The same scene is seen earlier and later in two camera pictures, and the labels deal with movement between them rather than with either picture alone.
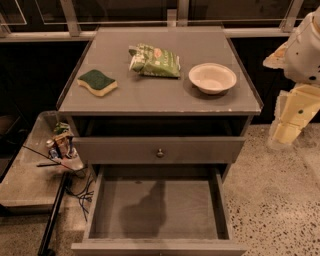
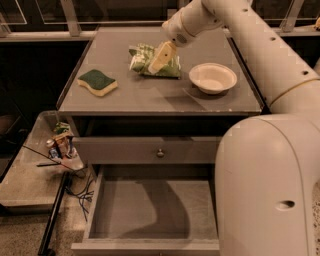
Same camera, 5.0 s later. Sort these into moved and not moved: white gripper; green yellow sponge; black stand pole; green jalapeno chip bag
Moved: white gripper
Not moved: black stand pole; green yellow sponge; green jalapeno chip bag
